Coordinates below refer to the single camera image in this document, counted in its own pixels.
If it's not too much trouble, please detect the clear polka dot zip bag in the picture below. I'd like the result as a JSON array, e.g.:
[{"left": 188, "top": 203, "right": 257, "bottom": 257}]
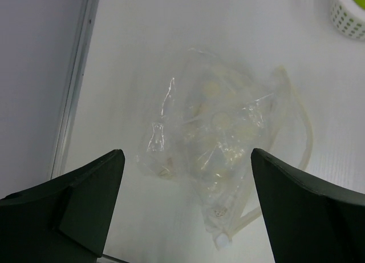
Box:
[{"left": 136, "top": 48, "right": 313, "bottom": 249}]

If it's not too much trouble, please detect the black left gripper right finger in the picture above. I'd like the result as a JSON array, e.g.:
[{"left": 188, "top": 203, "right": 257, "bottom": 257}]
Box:
[{"left": 251, "top": 148, "right": 364, "bottom": 262}]

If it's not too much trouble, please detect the white perforated plastic basket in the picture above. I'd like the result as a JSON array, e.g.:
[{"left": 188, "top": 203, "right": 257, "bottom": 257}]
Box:
[{"left": 330, "top": 0, "right": 364, "bottom": 41}]

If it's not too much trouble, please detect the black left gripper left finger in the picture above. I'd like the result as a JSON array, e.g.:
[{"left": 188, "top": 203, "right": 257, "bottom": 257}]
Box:
[{"left": 1, "top": 149, "right": 125, "bottom": 262}]

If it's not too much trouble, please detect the aluminium frame post left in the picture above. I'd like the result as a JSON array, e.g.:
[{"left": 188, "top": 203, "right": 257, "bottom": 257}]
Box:
[{"left": 47, "top": 0, "right": 99, "bottom": 180}]

